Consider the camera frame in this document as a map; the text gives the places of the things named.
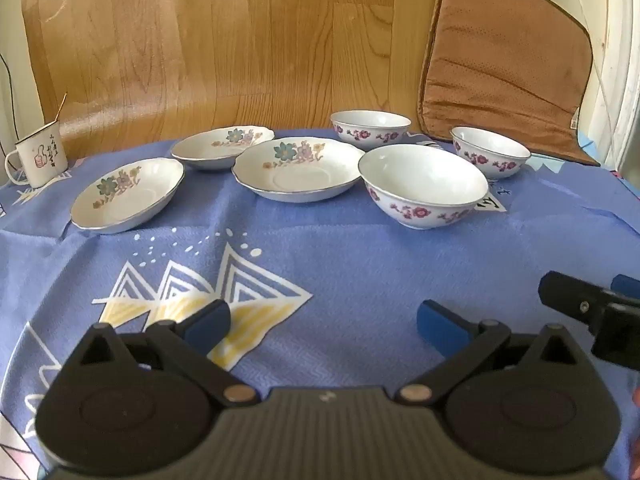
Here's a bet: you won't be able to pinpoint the small floral white plate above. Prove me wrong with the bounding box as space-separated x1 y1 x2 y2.
171 126 276 172
70 157 186 234

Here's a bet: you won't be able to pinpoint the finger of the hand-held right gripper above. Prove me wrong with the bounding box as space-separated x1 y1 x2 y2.
538 270 640 368
611 274 640 303

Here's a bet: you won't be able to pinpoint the white enamel mug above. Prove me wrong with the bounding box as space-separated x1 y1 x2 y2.
5 121 69 189

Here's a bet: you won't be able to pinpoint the brown seat cushion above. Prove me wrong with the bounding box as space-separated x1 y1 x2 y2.
417 0 601 167

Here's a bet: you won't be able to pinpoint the large white bowl purple flowers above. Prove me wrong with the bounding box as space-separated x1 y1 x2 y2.
357 144 489 231

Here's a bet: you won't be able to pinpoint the blue printed sheet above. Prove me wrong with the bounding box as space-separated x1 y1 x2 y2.
0 129 640 480

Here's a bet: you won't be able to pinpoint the wood grain board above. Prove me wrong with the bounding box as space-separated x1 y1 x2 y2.
20 0 451 161

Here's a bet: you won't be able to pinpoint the white cable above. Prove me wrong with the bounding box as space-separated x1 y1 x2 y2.
570 0 618 161

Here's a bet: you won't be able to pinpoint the white window frame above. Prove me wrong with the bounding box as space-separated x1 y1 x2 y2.
605 0 640 173

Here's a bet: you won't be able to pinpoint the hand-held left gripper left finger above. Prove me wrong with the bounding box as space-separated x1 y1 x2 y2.
65 300 260 407

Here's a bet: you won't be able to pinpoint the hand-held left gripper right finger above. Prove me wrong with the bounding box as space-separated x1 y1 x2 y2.
395 300 593 407

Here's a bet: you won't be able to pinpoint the small white bowl purple flowers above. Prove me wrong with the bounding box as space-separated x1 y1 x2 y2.
330 111 412 153
450 126 532 180

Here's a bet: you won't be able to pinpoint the black cable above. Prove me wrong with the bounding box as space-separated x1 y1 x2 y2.
0 52 22 133

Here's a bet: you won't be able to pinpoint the large floral white plate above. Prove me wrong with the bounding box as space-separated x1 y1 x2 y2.
232 137 367 204

